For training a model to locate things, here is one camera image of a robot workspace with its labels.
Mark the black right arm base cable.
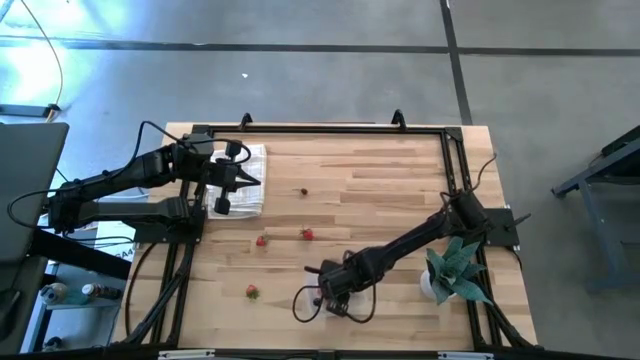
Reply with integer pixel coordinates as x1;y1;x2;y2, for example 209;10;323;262
439;153;499;201

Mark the yellow hanging cable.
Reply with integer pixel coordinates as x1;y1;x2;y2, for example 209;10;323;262
19;0;65;124

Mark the white printed box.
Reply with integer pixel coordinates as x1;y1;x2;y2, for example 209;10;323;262
94;222;139;261

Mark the black desk beam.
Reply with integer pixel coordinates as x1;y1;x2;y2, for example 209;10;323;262
30;228;132;281

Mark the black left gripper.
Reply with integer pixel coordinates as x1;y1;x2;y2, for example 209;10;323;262
206;141;262;216

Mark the grey metal cart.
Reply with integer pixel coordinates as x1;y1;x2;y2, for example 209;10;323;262
551;124;640;294

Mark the white plant pot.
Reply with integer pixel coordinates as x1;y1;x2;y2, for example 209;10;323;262
418;268;459;301

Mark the black metal table frame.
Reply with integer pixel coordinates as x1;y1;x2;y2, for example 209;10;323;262
112;123;539;351

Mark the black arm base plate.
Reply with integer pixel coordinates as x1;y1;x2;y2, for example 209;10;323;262
479;207;532;250
130;219;207;246

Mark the black floor cable cover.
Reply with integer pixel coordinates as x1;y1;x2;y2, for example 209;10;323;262
0;102;62;120

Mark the green leafy plant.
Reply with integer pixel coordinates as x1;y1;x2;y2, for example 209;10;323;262
424;235;494;306

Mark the brown bottle white cap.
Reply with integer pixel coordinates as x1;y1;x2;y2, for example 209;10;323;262
81;282;123;301

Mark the grey flat panel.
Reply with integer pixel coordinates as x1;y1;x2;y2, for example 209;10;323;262
0;122;70;264

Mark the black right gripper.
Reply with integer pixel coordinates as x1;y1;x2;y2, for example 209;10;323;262
305;255;369;318

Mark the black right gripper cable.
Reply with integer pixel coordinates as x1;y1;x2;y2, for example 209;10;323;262
291;283;377;325

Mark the white checked kitchen towel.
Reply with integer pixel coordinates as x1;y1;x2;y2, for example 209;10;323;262
204;143;268;220

